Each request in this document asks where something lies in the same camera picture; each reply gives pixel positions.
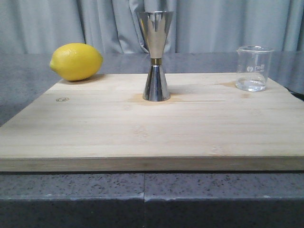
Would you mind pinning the steel double jigger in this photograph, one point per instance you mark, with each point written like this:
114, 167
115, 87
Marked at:
155, 28

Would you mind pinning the clear glass beaker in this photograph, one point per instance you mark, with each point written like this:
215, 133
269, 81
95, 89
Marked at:
253, 67

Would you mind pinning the grey curtain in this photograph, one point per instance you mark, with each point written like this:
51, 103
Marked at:
111, 26

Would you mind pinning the yellow lemon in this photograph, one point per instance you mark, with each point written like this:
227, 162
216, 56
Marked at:
76, 61

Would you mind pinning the wooden cutting board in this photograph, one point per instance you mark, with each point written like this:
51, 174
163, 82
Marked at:
104, 124

